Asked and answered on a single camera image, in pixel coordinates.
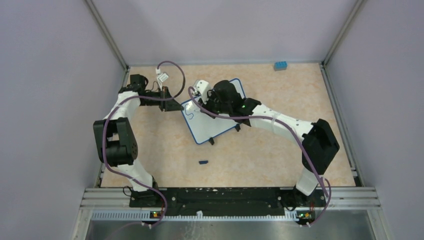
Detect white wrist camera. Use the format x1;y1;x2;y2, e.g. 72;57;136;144
155;68;169;89
192;79;212;102

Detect purple cable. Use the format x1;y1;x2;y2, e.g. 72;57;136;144
101;60;187;229
188;86;332;227

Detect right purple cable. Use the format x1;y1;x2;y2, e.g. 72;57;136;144
188;86;332;227

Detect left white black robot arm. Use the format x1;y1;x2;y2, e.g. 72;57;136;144
93;74;183;207

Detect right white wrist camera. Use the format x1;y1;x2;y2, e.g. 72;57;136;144
192;79;212;102

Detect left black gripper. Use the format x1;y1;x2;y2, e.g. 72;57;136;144
141;86;184;112

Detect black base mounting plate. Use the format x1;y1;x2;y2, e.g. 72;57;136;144
129;187;325;217

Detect white slotted cable duct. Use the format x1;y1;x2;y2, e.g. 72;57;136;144
91;210;299;222

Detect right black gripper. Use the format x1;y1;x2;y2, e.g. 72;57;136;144
198;90;232;120

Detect dark blue marker cap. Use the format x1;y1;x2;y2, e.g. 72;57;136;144
198;160;209;165

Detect blue toy brick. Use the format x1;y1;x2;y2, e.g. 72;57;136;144
273;61;288;72

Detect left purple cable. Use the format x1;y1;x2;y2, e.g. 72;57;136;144
101;60;187;229

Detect blue framed whiteboard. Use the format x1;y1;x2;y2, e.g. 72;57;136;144
181;78;246;145

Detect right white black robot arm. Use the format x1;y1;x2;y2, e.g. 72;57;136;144
189;79;340;206

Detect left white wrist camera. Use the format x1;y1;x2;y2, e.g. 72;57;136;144
155;68;169;89

